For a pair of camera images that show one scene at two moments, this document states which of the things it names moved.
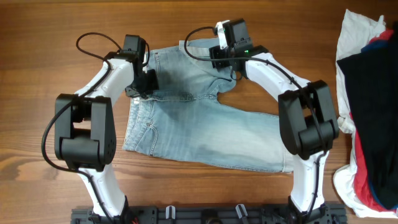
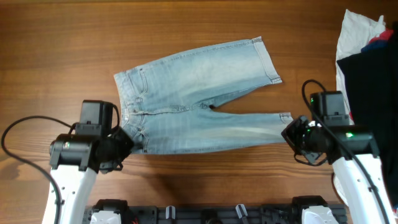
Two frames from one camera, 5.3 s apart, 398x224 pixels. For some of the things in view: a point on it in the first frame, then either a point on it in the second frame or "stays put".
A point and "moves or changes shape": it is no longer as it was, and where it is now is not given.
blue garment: (380, 44) stays put
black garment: (370, 76) stays put
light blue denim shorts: (184, 120) moves or changes shape
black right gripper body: (217, 54) to (292, 134)
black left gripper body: (142, 86) to (121, 144)
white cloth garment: (355, 30) stays put
